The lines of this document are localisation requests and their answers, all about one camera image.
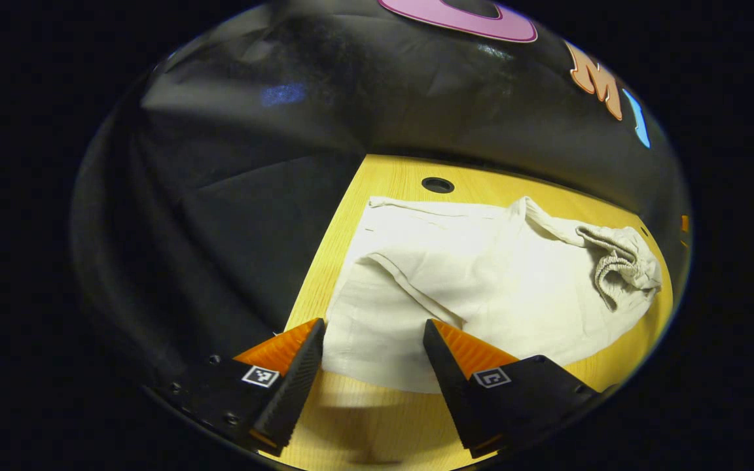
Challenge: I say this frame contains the black backdrop cloth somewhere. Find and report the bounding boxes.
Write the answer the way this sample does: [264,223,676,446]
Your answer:
[69,0,691,393]

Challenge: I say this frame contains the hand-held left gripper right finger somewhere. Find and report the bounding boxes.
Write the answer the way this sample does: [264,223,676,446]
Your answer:
[423,319,597,459]

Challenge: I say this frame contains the white jeans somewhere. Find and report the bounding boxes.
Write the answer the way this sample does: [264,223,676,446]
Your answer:
[321,195,664,394]

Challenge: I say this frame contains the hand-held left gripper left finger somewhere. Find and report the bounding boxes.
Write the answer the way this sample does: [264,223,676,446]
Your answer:
[154,319,326,457]

